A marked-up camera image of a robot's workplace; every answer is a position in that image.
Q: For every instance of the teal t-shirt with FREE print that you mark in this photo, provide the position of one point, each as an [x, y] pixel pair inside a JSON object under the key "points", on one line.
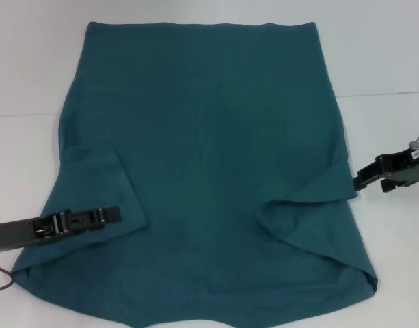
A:
{"points": [[202, 136]]}

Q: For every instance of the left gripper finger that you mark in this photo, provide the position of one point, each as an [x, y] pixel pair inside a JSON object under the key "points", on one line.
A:
{"points": [[111, 215]]}

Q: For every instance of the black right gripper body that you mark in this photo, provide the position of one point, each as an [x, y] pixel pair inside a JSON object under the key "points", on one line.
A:
{"points": [[407, 167]]}

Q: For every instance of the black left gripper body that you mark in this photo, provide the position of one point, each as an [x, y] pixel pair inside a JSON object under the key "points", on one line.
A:
{"points": [[14, 235]]}

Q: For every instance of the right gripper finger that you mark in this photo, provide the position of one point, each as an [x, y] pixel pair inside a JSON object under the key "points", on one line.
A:
{"points": [[389, 185], [366, 177]]}

